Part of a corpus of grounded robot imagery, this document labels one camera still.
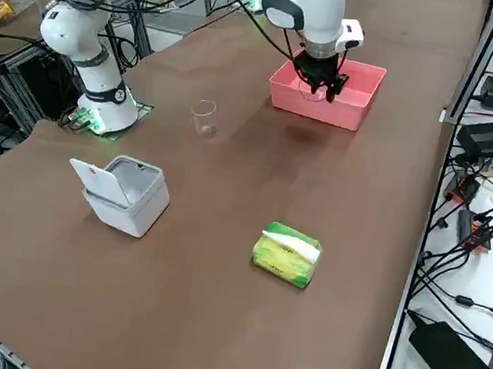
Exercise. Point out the orange black electronic module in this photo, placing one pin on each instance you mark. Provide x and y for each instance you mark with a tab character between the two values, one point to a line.
479	233

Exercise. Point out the green tissue pack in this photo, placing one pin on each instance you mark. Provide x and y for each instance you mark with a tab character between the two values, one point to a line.
281	265

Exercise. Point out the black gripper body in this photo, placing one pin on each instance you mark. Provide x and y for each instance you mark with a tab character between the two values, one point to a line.
317	65

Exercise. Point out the pink plastic container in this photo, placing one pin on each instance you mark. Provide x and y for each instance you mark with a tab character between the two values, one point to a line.
318	110

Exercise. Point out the large glass beaker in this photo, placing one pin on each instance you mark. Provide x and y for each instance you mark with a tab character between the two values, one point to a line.
203	118

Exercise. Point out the white bin with lid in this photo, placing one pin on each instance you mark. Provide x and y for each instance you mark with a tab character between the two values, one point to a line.
127	206

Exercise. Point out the aluminium frame post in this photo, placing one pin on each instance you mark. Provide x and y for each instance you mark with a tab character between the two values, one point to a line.
483	56

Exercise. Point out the red black electronic module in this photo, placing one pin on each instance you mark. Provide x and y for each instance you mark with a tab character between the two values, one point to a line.
464	188

